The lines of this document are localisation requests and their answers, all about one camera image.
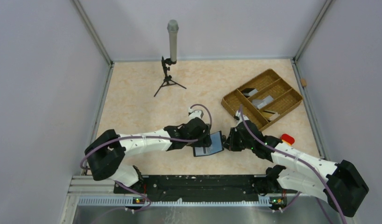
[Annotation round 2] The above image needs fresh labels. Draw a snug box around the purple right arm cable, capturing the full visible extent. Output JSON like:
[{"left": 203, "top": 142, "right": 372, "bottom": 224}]
[{"left": 238, "top": 104, "right": 347, "bottom": 224}]

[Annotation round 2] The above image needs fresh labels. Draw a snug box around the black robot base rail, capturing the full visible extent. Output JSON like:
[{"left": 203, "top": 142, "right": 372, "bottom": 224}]
[{"left": 131, "top": 175, "right": 285, "bottom": 202}]

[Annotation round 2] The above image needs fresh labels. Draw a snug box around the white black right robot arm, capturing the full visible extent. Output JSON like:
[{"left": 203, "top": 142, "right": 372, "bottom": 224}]
[{"left": 226, "top": 116, "right": 369, "bottom": 217}]

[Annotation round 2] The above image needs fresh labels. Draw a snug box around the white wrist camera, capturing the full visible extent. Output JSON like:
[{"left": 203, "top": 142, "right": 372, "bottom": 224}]
[
  {"left": 188, "top": 108, "right": 204, "bottom": 120},
  {"left": 234, "top": 111, "right": 250, "bottom": 123}
]

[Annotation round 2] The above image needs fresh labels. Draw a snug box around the black mini tripod stand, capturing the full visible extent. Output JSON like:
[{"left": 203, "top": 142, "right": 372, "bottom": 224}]
[{"left": 154, "top": 56, "right": 187, "bottom": 97}]

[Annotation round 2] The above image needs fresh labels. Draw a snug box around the silver card stack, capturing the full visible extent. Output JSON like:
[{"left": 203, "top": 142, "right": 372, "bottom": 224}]
[{"left": 251, "top": 95, "right": 274, "bottom": 109}]

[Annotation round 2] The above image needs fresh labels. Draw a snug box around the red yellow emergency stop button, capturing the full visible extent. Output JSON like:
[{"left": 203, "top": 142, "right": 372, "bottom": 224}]
[{"left": 280, "top": 133, "right": 295, "bottom": 146}]

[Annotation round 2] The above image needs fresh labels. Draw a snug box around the small wooden wall block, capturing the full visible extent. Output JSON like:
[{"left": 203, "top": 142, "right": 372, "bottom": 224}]
[{"left": 300, "top": 78, "right": 307, "bottom": 88}]

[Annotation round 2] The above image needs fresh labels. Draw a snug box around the woven wicker divided tray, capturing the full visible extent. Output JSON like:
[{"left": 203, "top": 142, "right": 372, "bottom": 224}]
[{"left": 221, "top": 69, "right": 303, "bottom": 131}]

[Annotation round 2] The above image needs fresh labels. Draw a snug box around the grey microphone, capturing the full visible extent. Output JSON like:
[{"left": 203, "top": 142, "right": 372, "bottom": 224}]
[{"left": 167, "top": 20, "right": 179, "bottom": 64}]

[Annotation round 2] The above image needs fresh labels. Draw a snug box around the gold card stack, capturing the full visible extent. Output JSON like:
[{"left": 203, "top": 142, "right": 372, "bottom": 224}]
[{"left": 261, "top": 110, "right": 280, "bottom": 122}]

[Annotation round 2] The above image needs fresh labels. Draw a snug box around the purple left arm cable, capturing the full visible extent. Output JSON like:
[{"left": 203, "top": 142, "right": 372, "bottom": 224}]
[{"left": 79, "top": 104, "right": 213, "bottom": 224}]

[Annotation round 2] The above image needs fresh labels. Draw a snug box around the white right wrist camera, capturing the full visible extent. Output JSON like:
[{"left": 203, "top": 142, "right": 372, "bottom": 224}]
[{"left": 234, "top": 111, "right": 250, "bottom": 123}]

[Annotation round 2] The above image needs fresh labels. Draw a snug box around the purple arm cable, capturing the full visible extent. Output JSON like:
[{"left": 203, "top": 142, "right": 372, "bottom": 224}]
[
  {"left": 79, "top": 104, "right": 213, "bottom": 224},
  {"left": 238, "top": 104, "right": 347, "bottom": 224}
]

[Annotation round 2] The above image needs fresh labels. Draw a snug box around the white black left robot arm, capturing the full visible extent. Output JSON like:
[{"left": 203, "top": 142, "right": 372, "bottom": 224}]
[{"left": 84, "top": 118, "right": 210, "bottom": 193}]

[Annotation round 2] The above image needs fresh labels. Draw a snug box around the silver credit card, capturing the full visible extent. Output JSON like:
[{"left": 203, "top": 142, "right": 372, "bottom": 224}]
[{"left": 195, "top": 147, "right": 210, "bottom": 156}]

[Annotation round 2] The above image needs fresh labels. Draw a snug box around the black card stack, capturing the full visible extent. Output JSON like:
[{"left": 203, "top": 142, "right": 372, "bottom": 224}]
[{"left": 241, "top": 88, "right": 258, "bottom": 98}]

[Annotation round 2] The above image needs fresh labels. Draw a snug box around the black leather card holder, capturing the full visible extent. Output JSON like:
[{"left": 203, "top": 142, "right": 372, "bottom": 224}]
[{"left": 193, "top": 131, "right": 226, "bottom": 157}]

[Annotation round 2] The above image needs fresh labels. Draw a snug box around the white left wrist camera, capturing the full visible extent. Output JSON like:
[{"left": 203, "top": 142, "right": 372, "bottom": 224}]
[{"left": 188, "top": 108, "right": 204, "bottom": 120}]

